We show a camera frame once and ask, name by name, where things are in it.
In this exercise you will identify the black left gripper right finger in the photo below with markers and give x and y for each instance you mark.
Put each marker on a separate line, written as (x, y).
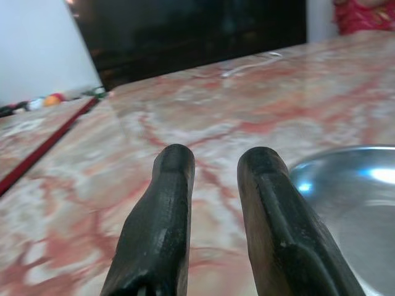
(287, 234)

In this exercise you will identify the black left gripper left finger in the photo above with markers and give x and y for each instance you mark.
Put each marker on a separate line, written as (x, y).
(159, 228)

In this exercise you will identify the round steel plate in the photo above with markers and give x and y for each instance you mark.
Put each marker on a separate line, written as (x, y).
(351, 212)

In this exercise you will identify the red stick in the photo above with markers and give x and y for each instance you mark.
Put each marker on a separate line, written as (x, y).
(46, 145)

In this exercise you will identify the orange ball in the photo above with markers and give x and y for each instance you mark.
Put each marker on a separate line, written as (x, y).
(52, 100)

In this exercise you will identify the white ball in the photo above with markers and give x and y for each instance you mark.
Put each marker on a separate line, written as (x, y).
(34, 105)

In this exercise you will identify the dark glass cabinet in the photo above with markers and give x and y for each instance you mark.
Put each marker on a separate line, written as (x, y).
(188, 40)

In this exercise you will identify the person in red garment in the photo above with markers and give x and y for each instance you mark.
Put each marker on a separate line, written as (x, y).
(364, 15)

